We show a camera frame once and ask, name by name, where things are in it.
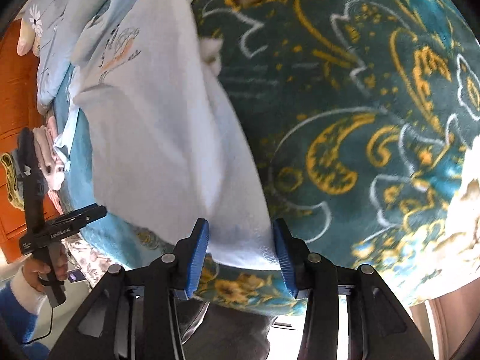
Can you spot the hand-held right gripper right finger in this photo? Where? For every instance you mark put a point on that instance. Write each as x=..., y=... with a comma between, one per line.
x=283, y=260

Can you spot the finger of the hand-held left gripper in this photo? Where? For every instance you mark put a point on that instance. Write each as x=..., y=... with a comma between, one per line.
x=84, y=215

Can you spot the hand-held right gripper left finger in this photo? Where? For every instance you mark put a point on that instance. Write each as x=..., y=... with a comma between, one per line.
x=198, y=257

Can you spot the light blue t-shirt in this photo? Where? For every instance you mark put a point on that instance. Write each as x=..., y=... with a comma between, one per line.
x=161, y=120

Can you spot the person's left forearm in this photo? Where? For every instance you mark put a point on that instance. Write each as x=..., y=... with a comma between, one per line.
x=15, y=307

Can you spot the pink folded clothes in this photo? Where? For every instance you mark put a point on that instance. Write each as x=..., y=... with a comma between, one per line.
x=48, y=153

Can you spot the person's left hand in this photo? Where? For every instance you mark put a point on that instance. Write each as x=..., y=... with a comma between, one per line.
x=35, y=270

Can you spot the yellow patterned garment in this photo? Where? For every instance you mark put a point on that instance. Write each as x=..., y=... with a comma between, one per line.
x=11, y=183

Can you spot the grey floral bed sheet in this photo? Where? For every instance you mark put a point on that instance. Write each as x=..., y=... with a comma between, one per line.
x=88, y=260

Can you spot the person's grey pants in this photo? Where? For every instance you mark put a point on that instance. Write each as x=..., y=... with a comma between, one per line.
x=225, y=333

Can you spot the orange wooden headboard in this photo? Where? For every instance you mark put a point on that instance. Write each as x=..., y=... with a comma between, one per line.
x=18, y=101

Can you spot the teal floral blanket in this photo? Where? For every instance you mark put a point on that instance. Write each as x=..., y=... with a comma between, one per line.
x=356, y=120

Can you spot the pink floral pillow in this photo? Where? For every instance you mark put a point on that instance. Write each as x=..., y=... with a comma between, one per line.
x=27, y=35

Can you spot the light blue floral duvet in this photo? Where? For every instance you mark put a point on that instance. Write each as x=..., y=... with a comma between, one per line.
x=63, y=15

